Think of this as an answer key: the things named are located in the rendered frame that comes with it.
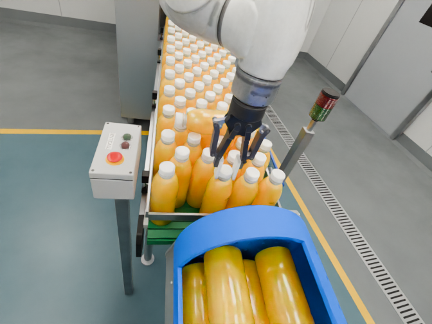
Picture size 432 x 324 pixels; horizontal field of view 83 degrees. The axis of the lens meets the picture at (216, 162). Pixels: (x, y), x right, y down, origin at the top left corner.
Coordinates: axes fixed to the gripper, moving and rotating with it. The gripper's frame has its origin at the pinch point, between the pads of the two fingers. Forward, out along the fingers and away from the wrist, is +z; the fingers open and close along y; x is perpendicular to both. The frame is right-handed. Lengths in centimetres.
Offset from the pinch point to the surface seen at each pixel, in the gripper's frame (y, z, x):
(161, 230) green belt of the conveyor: -15.0, 23.2, -5.1
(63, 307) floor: -60, 113, 1
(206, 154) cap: -4.8, 1.0, 5.3
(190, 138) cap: -9.1, 1.0, 11.5
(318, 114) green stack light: 34.7, -5.4, 24.3
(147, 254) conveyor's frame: -20, 101, 24
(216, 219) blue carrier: -6.5, -7.4, -20.7
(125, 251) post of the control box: -28, 60, 6
